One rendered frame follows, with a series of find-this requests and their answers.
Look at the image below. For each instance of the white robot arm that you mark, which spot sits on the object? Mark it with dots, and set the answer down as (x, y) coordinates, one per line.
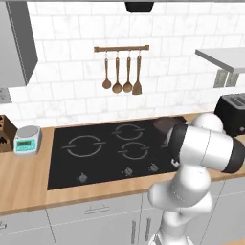
(204, 150)

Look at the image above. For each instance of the black glass hob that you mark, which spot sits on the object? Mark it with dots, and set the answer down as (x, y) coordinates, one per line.
(105, 153)

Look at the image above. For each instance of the large wooden spoon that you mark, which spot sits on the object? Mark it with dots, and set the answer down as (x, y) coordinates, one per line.
(117, 85)

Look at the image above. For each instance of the medium wooden spoon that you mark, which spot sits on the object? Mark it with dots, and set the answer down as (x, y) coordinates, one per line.
(128, 84)

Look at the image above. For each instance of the wooden spatula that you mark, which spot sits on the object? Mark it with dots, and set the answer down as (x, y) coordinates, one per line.
(138, 85)

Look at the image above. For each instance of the small wooden spoon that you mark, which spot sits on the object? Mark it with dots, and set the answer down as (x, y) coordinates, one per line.
(106, 81)

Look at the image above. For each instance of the grey hob knob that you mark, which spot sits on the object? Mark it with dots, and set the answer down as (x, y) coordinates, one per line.
(153, 167)
(83, 178)
(128, 171)

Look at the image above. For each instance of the grey drawer front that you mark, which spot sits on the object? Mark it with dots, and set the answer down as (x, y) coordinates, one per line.
(94, 210)
(22, 224)

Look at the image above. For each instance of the white kitchen scale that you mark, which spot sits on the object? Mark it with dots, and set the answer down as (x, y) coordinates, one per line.
(28, 139)

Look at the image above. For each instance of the grey cupboard door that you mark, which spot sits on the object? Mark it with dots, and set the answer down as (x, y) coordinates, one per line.
(225, 217)
(151, 220)
(24, 238)
(95, 232)

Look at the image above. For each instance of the black toaster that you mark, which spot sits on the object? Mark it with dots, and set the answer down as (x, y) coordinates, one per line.
(232, 112)

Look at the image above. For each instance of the black extractor hood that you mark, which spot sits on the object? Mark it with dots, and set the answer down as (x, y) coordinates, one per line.
(139, 6)

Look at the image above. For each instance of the brown wooden knife block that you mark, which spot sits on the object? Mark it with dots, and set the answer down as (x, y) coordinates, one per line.
(5, 134)

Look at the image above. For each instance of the wooden utensil rail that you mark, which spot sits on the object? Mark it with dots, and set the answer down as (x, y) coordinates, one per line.
(121, 48)

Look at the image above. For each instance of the grey wall socket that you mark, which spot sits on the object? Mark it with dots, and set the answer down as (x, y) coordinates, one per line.
(232, 79)
(220, 78)
(4, 95)

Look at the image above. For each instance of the grey wall shelf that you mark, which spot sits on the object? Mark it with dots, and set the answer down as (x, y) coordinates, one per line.
(223, 58)

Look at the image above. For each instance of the grey wall cupboard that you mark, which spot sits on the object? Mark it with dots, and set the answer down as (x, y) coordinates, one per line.
(15, 44)

